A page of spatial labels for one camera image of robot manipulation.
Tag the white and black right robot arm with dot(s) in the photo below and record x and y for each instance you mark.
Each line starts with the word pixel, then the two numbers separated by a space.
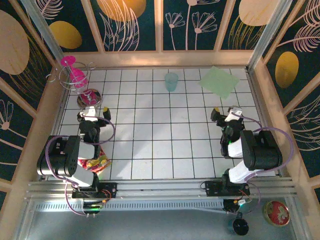
pixel 262 150

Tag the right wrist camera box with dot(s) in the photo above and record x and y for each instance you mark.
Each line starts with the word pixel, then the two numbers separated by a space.
pixel 233 112

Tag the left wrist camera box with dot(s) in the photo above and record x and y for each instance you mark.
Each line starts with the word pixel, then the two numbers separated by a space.
pixel 90 111

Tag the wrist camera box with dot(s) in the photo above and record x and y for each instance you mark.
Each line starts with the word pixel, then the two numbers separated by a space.
pixel 90 111
pixel 233 112

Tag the round black cap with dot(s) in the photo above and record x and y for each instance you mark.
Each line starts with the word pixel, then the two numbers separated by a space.
pixel 240 226

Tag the colourful snack packet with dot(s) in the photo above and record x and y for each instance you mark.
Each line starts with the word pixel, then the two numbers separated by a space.
pixel 100 162

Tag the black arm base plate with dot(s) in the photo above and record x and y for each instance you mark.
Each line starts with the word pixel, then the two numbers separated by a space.
pixel 212 188
pixel 110 190

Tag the aluminium frame post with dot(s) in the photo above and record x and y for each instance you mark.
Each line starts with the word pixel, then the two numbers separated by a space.
pixel 42 27
pixel 270 30

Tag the translucent teal plastic cup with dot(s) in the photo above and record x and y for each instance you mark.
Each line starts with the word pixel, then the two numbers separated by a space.
pixel 171 81

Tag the pink plastic wine glass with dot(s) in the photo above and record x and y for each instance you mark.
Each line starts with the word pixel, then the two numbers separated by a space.
pixel 78 77

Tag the round red tin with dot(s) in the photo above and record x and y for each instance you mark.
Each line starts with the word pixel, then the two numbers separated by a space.
pixel 276 213

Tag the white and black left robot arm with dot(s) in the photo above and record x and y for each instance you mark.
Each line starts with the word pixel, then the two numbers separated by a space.
pixel 60 155

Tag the green cloth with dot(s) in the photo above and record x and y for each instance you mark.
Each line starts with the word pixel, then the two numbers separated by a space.
pixel 218 81

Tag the aluminium mounting rail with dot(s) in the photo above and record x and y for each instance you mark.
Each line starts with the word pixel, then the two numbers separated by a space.
pixel 160 187

